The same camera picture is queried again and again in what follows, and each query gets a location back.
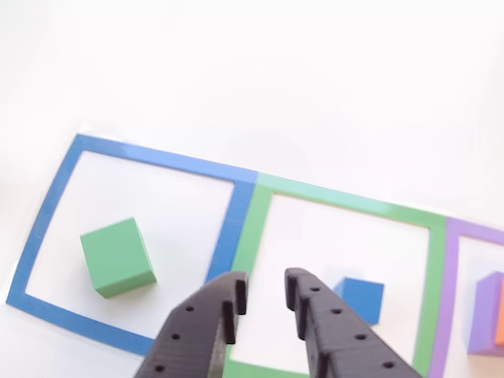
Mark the small blue cube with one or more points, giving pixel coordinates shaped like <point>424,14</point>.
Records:
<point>362,299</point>

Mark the purple block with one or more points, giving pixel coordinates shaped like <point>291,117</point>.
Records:
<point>482,315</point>

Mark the purple square frame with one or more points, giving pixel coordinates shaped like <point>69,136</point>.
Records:
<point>449,275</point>

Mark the green square frame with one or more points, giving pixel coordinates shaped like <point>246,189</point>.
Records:
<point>252,228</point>

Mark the orange cube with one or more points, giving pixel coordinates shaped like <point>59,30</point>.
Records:
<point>500,315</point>

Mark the blue square frame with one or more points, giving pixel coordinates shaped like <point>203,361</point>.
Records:
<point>39,236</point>

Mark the green cube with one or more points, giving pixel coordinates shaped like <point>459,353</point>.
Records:
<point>116,256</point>

